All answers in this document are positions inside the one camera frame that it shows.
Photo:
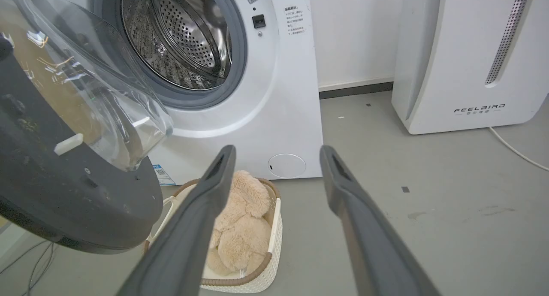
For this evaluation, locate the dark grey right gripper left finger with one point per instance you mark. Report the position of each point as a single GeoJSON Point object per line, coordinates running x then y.
{"type": "Point", "coordinates": [184, 236]}

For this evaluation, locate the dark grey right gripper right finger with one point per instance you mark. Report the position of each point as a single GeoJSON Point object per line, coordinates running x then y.
{"type": "Point", "coordinates": [369, 236]}

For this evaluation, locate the round dark washing machine door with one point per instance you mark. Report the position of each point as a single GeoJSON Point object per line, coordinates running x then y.
{"type": "Point", "coordinates": [64, 150]}

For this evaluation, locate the white front-load washing machine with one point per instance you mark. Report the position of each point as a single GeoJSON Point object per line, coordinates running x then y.
{"type": "Point", "coordinates": [274, 94]}

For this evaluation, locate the beige plush teddy bear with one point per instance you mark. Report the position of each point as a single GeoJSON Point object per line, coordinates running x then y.
{"type": "Point", "coordinates": [242, 231]}

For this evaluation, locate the white woven laundry basket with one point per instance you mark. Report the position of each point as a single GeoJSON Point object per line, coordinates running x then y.
{"type": "Point", "coordinates": [261, 274]}

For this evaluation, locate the white air purifier appliance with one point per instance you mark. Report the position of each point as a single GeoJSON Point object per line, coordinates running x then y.
{"type": "Point", "coordinates": [467, 60]}

